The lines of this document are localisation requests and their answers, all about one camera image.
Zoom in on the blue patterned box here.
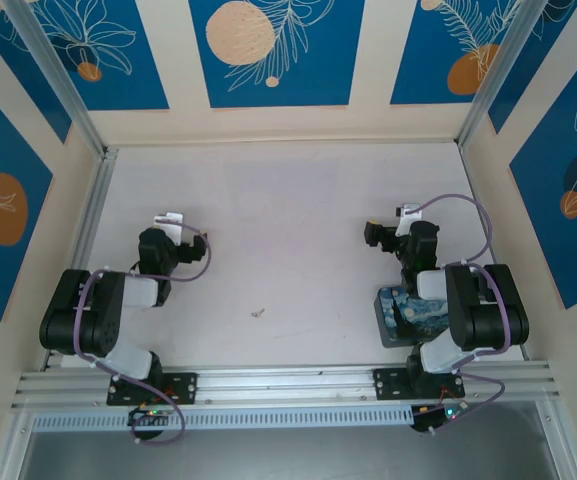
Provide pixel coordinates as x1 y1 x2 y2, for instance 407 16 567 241
374 285 450 350

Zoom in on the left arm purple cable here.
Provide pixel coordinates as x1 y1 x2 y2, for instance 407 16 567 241
74 222 214 446

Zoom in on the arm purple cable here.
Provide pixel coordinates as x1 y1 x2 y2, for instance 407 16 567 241
74 222 214 446
416 193 515 437

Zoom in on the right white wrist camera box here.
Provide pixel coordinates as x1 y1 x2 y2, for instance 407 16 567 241
395 201 422 237

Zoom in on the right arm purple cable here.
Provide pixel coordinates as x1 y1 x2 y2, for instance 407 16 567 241
416 193 515 437

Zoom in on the aluminium table side rail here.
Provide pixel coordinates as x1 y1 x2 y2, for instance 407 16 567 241
41 146 120 372
457 143 530 362

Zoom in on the blue floral wall panel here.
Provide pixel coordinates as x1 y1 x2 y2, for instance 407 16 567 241
509 43 577 312
17 0 171 113
0 68 55 323
0 0 74 146
188 0 367 110
389 0 525 107
487 0 577 136

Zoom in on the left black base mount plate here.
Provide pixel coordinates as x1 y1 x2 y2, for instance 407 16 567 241
106 371 200 407

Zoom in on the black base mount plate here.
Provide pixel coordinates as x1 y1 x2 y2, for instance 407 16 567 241
373 366 467 402
106 371 200 407

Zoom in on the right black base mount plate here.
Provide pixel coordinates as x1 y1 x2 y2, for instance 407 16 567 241
373 366 467 402

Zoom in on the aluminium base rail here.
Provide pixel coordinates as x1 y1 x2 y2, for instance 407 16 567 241
10 358 563 410

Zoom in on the grey slotted cable duct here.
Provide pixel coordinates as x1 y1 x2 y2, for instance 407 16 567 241
31 403 415 432

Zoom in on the aluminium frame post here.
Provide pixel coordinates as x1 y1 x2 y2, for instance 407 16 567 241
1 0 108 157
456 0 577 147

